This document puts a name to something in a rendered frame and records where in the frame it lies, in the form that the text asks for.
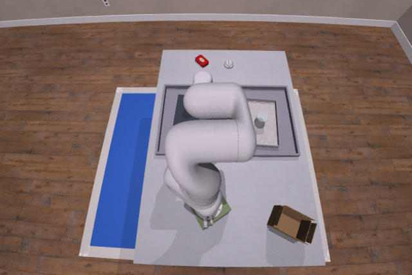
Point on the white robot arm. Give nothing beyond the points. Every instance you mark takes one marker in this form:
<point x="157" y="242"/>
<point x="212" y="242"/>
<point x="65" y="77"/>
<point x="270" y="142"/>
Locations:
<point x="191" y="142"/>

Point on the brown cardboard box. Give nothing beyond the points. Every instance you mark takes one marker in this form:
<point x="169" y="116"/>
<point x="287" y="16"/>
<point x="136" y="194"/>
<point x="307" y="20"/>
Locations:
<point x="293" y="223"/>

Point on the dark grey flat mat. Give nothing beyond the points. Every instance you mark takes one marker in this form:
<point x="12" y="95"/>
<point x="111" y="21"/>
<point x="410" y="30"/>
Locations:
<point x="181" y="115"/>

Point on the red square tin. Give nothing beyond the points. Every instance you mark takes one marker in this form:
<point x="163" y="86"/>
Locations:
<point x="201" y="60"/>

